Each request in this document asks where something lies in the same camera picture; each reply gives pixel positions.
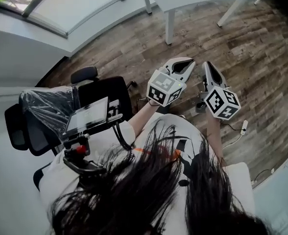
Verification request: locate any thin black cable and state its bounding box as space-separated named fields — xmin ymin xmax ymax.
xmin=253 ymin=168 xmax=275 ymax=183

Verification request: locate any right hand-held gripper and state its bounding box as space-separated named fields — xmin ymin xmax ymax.
xmin=195 ymin=61 xmax=241 ymax=120

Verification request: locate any person's left forearm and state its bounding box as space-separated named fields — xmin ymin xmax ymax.
xmin=128 ymin=103 xmax=159 ymax=141

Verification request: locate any small black monitor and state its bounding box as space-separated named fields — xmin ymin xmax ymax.
xmin=64 ymin=96 xmax=109 ymax=136

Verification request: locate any black floor cable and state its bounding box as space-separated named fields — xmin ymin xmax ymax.
xmin=219 ymin=120 xmax=242 ymax=132

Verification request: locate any person's white printed shirt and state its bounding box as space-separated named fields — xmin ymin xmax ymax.
xmin=40 ymin=113 xmax=256 ymax=235

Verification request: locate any person's right forearm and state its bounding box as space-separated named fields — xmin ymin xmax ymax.
xmin=206 ymin=115 xmax=224 ymax=161

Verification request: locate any dark window frame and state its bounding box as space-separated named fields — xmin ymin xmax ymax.
xmin=0 ymin=0 xmax=144 ymax=39

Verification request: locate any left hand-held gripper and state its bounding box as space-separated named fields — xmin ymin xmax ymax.
xmin=146 ymin=57 xmax=196 ymax=107

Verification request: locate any black office chair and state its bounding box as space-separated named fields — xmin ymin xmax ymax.
xmin=70 ymin=66 xmax=137 ymax=122

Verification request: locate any plastic-wrapped black chair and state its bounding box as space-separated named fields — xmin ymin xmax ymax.
xmin=4 ymin=86 xmax=82 ymax=192

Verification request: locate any black chest rig mount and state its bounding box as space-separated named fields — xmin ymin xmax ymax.
xmin=60 ymin=99 xmax=135 ymax=178

